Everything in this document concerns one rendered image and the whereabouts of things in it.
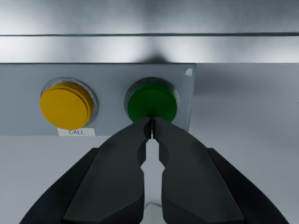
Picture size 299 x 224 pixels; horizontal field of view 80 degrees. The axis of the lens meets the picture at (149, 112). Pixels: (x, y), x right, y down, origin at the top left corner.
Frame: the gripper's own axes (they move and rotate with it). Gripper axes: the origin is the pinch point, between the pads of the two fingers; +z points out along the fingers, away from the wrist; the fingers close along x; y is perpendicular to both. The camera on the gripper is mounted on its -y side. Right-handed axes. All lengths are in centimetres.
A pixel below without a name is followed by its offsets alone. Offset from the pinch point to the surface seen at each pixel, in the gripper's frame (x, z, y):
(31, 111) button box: -10.6, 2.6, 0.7
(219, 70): 9.0, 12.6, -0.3
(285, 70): 17.9, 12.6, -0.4
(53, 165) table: -17.5, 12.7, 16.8
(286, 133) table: 21.7, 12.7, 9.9
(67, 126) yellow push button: -7.1, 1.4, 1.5
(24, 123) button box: -11.6, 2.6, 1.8
